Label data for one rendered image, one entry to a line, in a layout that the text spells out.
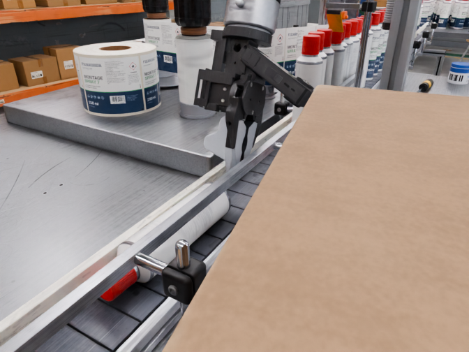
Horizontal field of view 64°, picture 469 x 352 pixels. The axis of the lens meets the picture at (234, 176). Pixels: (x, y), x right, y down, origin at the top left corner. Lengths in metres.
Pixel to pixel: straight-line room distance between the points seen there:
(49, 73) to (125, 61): 3.66
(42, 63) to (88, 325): 4.20
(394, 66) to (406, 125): 0.67
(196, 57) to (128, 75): 0.18
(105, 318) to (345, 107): 0.31
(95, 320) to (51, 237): 0.25
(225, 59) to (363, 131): 0.41
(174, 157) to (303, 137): 0.62
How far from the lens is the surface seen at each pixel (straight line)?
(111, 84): 0.96
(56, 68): 4.62
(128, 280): 0.41
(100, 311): 0.43
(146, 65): 0.97
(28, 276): 0.59
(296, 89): 0.51
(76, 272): 0.43
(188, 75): 0.90
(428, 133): 0.19
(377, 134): 0.18
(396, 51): 0.86
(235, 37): 0.56
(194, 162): 0.75
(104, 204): 0.70
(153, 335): 0.41
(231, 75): 0.54
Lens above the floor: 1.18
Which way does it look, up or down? 28 degrees down
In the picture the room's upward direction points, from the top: straight up
